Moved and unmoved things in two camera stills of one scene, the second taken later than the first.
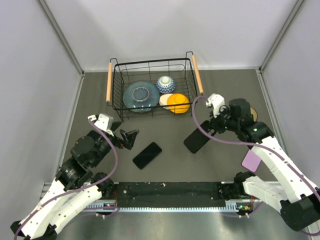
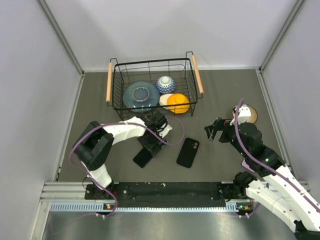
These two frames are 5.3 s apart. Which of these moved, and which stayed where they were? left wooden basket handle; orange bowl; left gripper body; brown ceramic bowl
Moved: left gripper body
Stayed: left wooden basket handle; orange bowl; brown ceramic bowl
